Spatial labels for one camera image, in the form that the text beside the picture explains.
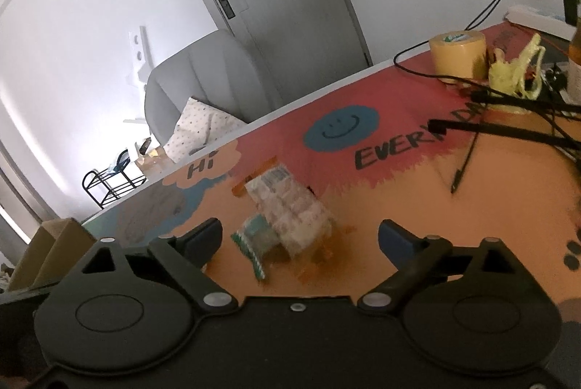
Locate white power strip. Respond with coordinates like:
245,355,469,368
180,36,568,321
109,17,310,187
503,5,577,38

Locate clear wafer packet orange ends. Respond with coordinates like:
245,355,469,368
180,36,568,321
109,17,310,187
233,164,337,259

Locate white wall hook rack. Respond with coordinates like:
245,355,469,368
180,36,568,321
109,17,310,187
124,25,153,88

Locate crumpled yellow wrapper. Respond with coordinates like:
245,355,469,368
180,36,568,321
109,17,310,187
487,33,546,100

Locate grey door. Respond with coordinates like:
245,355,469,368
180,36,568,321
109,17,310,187
159,0,374,109

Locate yellow tape roll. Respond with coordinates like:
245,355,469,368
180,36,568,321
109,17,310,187
428,31,489,81

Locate colourful printed table mat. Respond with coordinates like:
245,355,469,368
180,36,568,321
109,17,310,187
82,23,581,300

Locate black tripod stand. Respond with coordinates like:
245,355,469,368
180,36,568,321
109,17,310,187
428,88,581,195

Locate grey upholstered chair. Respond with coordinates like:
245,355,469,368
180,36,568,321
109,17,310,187
144,29,274,145

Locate white dotted pillow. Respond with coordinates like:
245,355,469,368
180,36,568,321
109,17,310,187
163,97,248,163

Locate black wire rack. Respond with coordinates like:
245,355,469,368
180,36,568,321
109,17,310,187
82,168,146,208

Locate glass bottle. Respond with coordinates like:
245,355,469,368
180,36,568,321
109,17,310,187
562,0,581,100

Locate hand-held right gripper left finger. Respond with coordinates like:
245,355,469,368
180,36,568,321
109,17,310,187
75,217,239,311

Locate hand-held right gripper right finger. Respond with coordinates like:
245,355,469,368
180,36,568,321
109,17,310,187
358,219,517,314

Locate brown cardboard box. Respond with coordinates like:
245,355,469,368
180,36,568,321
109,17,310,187
6,217,99,292

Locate black door handle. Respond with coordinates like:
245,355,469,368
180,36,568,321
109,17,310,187
213,0,241,19

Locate green white snack packet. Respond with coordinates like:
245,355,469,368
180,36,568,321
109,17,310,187
230,214,283,281

